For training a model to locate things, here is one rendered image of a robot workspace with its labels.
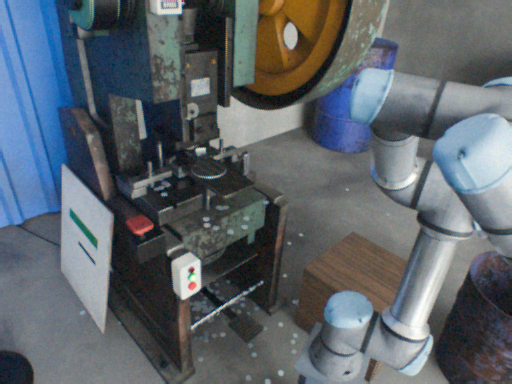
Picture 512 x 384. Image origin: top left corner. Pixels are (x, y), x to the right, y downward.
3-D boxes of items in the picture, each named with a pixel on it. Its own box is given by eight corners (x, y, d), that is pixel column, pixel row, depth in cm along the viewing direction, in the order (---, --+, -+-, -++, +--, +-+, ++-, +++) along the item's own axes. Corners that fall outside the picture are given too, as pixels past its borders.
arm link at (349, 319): (328, 311, 114) (336, 279, 107) (372, 332, 109) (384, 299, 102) (313, 341, 105) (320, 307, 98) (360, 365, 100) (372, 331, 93)
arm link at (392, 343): (365, 334, 109) (429, 153, 88) (420, 360, 103) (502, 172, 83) (355, 361, 99) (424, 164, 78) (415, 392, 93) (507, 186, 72)
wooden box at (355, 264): (411, 330, 178) (435, 276, 159) (369, 383, 154) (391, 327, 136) (339, 282, 201) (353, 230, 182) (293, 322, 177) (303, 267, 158)
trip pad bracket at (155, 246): (169, 277, 126) (166, 230, 115) (143, 291, 120) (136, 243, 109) (160, 267, 129) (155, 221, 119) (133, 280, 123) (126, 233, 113)
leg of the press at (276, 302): (286, 305, 186) (313, 135, 137) (270, 317, 179) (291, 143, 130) (180, 217, 240) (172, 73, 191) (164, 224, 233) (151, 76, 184)
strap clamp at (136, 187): (174, 183, 140) (172, 158, 134) (132, 199, 130) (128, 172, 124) (165, 177, 143) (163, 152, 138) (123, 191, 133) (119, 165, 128)
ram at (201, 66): (225, 136, 134) (227, 48, 118) (190, 147, 125) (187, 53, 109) (196, 120, 144) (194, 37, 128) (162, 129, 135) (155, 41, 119)
